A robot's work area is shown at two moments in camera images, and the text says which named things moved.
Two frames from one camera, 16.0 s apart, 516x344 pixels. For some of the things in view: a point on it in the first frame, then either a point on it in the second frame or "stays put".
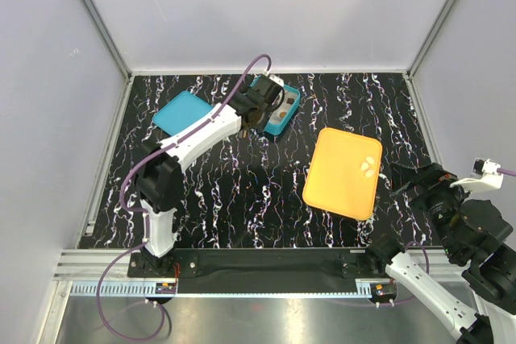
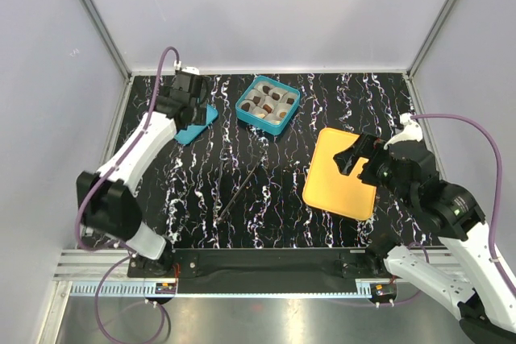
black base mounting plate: (261, 271) stays put
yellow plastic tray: (335, 180) stays put
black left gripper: (268, 109) to (201, 116)
